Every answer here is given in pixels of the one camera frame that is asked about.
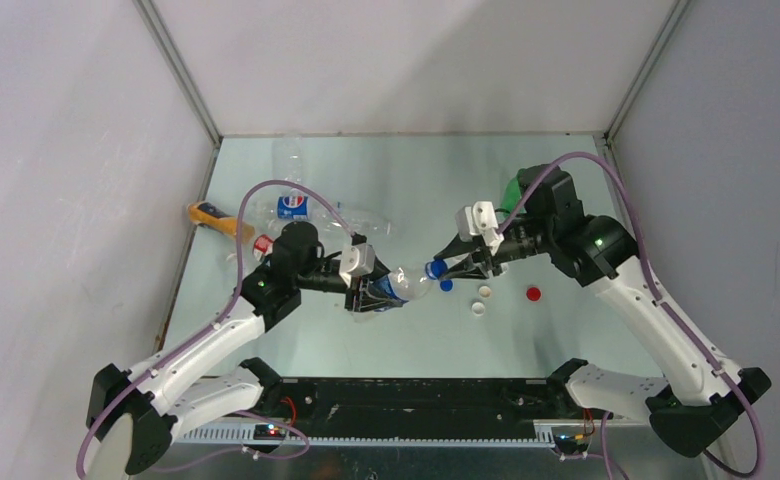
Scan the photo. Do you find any clear crushed plastic bottle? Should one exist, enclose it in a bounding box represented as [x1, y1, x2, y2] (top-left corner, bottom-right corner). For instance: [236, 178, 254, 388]
[352, 265, 438, 322]

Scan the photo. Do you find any green plastic bottle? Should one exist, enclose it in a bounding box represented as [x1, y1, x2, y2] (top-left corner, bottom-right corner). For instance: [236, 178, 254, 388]
[500, 175, 525, 215]

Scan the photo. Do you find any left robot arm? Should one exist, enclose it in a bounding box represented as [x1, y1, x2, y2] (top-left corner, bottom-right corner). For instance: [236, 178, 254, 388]
[76, 222, 405, 479]

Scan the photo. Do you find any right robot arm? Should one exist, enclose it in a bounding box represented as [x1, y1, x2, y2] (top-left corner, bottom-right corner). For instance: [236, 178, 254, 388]
[425, 165, 771, 458]

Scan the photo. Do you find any white bottle cap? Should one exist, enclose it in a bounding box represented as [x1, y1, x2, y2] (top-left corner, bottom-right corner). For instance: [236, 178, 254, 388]
[470, 301, 486, 317]

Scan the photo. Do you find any red bottle cap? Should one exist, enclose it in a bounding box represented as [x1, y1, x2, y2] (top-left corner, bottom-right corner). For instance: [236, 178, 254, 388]
[525, 286, 542, 302]

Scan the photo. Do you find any clear bottle with blue label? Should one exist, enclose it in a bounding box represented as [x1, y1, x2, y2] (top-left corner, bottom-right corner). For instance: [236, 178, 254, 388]
[247, 190, 393, 237]

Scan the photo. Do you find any orange bottle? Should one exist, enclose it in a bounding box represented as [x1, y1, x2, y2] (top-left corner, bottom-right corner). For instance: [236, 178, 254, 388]
[186, 201, 257, 244]

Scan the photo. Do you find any clear bottle with red ring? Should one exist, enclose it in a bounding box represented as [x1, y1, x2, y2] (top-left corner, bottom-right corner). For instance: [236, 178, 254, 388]
[220, 234, 274, 280]

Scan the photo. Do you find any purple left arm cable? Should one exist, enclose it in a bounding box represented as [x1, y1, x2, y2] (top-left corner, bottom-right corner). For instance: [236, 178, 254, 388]
[75, 180, 369, 480]

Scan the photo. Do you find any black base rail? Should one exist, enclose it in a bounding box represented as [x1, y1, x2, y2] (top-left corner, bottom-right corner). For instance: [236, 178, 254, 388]
[250, 377, 584, 439]

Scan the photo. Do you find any white cable duct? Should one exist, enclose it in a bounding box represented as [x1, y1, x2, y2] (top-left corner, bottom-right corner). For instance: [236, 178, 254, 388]
[175, 422, 555, 448]

